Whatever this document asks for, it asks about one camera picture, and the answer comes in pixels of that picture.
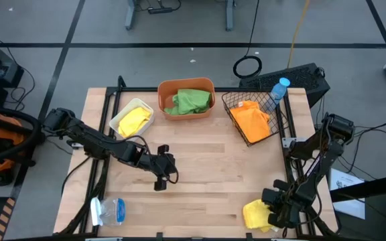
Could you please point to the large orange microfiber towel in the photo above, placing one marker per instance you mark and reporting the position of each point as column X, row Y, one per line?
column 251, row 124

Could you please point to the white plastic container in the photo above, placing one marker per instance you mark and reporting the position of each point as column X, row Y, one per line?
column 127, row 107

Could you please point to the black power strip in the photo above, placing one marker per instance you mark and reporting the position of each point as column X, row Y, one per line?
column 159, row 10

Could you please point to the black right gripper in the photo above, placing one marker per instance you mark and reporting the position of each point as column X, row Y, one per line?
column 291, row 201

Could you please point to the black metal table frame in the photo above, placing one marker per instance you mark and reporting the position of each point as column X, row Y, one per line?
column 139, row 89

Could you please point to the white printed paper sheet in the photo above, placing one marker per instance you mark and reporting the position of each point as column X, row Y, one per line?
column 350, row 207

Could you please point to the green microfiber towel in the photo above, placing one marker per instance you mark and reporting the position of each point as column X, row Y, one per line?
column 189, row 100

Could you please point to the blue plastic bottle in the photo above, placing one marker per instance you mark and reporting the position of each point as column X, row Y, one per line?
column 278, row 92

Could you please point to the black desk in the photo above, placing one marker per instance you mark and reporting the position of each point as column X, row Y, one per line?
column 380, row 217

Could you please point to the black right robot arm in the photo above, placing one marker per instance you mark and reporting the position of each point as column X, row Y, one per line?
column 317, row 157

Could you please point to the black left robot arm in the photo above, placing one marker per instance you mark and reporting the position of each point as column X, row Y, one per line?
column 89, row 140

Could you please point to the grey desk leg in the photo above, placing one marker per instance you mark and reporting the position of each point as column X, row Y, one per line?
column 230, row 15
column 130, row 15

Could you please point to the crushed bottle with blue label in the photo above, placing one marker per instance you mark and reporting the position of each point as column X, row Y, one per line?
column 111, row 211

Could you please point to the orange plastic basket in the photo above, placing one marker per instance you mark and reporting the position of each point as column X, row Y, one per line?
column 169, row 90

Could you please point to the black computer tower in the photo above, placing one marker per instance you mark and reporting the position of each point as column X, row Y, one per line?
column 300, row 78

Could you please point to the yellow microfiber towel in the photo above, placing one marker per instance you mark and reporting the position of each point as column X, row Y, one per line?
column 132, row 122
column 255, row 214

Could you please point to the small orange microfiber towel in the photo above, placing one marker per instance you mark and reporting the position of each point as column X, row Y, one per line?
column 246, row 104

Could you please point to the orange and black vacuum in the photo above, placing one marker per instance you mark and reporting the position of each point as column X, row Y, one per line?
column 2, row 129

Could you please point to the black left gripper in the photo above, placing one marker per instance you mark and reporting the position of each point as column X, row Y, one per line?
column 163, row 165

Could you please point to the silver arm base bracket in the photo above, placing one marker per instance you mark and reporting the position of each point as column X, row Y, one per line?
column 288, row 142
column 75, row 145

